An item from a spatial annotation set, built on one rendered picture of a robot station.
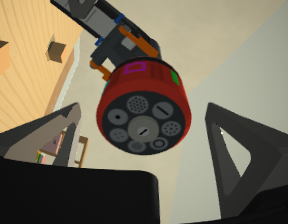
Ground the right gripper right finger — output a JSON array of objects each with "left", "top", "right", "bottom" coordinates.
[{"left": 205, "top": 103, "right": 288, "bottom": 218}]

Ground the small brown block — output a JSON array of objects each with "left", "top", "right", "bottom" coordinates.
[
  {"left": 48, "top": 41, "right": 68, "bottom": 64},
  {"left": 0, "top": 40, "right": 10, "bottom": 75}
]

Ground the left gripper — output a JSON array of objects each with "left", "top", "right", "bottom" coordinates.
[{"left": 68, "top": 0, "right": 97, "bottom": 19}]

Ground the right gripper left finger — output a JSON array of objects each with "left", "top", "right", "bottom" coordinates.
[{"left": 0, "top": 103, "right": 83, "bottom": 167}]

